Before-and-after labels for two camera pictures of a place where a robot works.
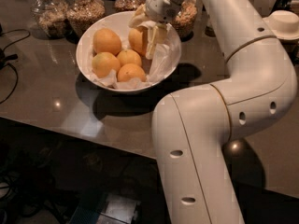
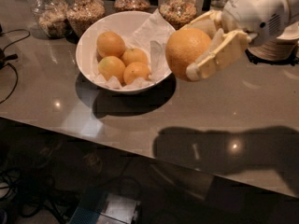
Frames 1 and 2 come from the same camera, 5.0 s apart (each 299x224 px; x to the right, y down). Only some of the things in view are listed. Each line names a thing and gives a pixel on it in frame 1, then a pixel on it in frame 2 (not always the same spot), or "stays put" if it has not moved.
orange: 138,39 -> 185,47
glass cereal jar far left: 49,12 stays put
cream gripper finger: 140,16 -> 207,22
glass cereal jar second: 83,9 stays put
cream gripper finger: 156,35 -> 226,49
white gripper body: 159,6 -> 256,13
